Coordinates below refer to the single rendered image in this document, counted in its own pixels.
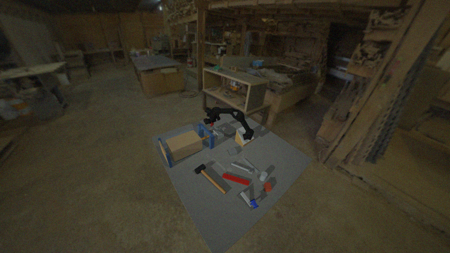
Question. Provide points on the mallet with black head and wooden handle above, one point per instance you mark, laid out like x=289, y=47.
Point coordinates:
x=201, y=169

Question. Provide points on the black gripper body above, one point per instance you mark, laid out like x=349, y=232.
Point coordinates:
x=206, y=121

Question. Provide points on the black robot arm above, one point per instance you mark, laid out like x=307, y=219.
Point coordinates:
x=216, y=111

